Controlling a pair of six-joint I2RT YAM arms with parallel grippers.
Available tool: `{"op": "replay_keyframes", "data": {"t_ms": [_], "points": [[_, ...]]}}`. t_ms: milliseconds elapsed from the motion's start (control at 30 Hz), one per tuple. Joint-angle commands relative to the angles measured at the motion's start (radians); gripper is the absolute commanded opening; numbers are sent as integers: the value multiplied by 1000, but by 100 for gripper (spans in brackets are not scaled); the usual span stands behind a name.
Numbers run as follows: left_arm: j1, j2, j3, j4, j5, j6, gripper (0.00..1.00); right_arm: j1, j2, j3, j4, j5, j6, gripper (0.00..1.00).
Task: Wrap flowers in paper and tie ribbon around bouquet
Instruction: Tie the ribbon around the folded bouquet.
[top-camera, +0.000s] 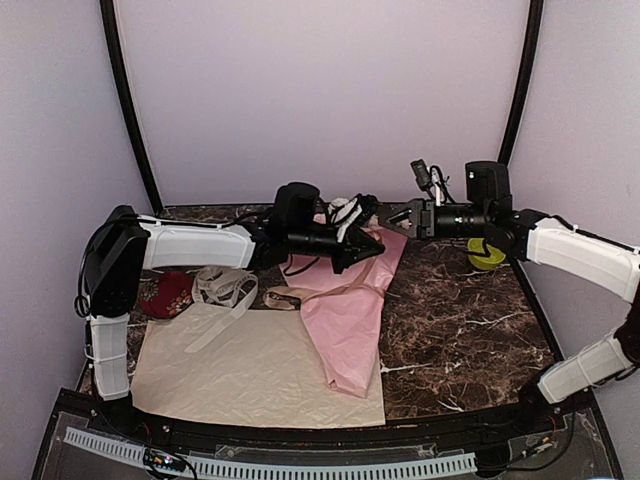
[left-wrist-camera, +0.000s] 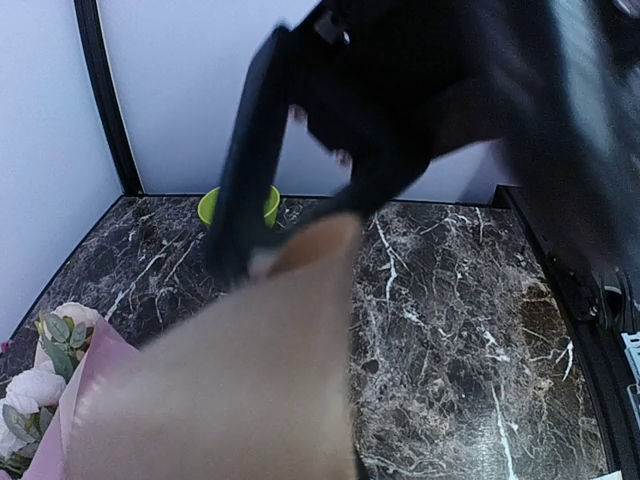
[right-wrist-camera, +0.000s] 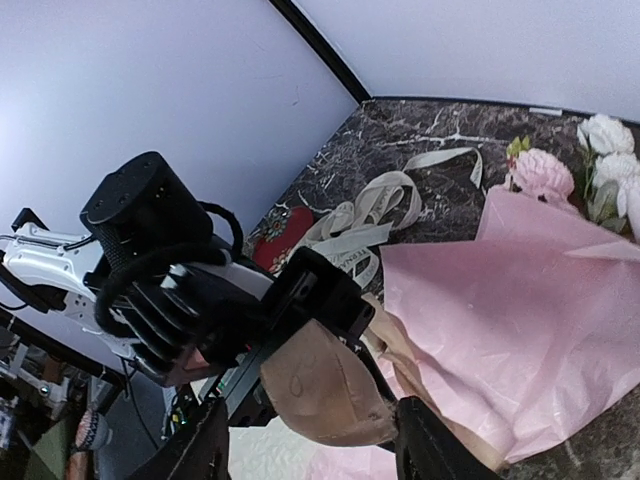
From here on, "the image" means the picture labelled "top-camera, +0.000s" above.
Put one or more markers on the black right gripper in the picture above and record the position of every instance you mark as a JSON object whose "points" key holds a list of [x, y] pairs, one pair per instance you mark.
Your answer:
{"points": [[423, 219]]}

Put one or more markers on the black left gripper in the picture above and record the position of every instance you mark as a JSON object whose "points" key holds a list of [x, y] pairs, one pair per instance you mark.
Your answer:
{"points": [[354, 251]]}

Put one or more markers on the pink wrapping paper sheet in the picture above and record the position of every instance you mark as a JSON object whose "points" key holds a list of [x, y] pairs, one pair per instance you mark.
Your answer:
{"points": [[345, 329]]}

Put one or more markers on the tan satin ribbon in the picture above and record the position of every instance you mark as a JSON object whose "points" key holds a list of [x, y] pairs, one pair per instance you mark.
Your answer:
{"points": [[281, 297]]}

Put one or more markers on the cream printed ribbon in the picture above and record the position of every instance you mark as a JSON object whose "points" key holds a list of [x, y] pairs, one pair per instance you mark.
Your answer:
{"points": [[221, 296]]}

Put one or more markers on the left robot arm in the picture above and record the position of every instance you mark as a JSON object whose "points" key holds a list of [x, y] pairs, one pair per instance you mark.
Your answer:
{"points": [[127, 244]]}

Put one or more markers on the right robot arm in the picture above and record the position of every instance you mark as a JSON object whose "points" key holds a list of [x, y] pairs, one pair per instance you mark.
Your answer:
{"points": [[531, 236]]}

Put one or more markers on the yellow-green plastic bowl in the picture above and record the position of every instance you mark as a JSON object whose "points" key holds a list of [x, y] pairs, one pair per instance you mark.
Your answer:
{"points": [[482, 256]]}

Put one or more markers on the cream wrapping paper sheet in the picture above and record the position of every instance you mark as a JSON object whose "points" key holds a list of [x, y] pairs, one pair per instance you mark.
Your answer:
{"points": [[262, 371]]}

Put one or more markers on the red floral bowl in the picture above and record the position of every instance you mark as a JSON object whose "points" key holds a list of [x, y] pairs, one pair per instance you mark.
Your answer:
{"points": [[166, 296]]}

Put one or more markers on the small circuit board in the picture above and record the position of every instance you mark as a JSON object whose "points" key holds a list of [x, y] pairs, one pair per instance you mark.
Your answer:
{"points": [[159, 460]]}

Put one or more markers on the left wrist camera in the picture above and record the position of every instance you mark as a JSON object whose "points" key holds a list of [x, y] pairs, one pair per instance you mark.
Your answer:
{"points": [[369, 205]]}

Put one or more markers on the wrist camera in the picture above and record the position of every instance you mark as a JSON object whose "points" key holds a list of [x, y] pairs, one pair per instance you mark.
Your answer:
{"points": [[431, 180], [369, 205]]}

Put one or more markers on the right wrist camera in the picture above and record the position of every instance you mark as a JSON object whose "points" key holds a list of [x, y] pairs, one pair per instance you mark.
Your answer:
{"points": [[431, 180]]}

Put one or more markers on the right black frame post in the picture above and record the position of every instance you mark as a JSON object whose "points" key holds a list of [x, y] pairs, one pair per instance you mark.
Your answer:
{"points": [[523, 78]]}

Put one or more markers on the black frame post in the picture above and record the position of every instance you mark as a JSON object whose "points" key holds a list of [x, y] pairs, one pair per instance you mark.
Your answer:
{"points": [[128, 110], [523, 78]]}

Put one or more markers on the grey slotted cable duct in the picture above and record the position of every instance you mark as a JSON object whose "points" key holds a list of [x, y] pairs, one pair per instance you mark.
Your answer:
{"points": [[246, 463]]}

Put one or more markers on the left black frame post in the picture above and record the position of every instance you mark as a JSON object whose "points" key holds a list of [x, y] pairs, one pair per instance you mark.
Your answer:
{"points": [[128, 110]]}

